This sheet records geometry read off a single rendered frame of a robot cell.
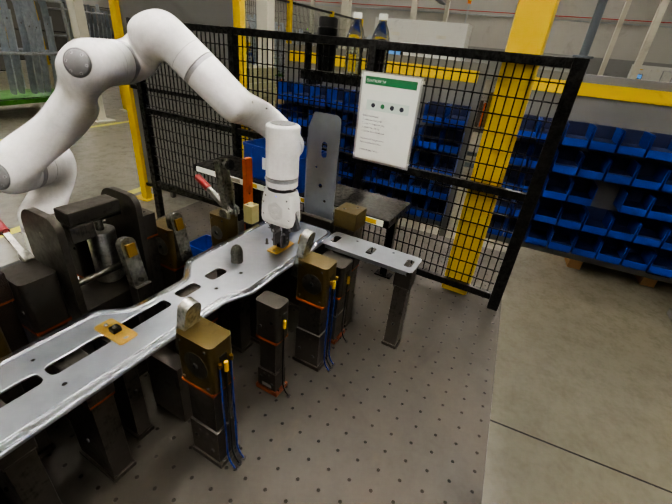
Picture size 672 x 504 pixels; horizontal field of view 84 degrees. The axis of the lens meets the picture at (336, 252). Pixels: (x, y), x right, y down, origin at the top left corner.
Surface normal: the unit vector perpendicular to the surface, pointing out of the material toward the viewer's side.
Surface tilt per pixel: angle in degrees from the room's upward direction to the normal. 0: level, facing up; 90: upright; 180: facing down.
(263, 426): 0
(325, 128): 90
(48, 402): 0
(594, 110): 90
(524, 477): 0
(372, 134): 90
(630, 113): 90
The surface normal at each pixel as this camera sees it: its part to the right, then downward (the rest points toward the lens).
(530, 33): -0.48, 0.39
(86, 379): 0.09, -0.87
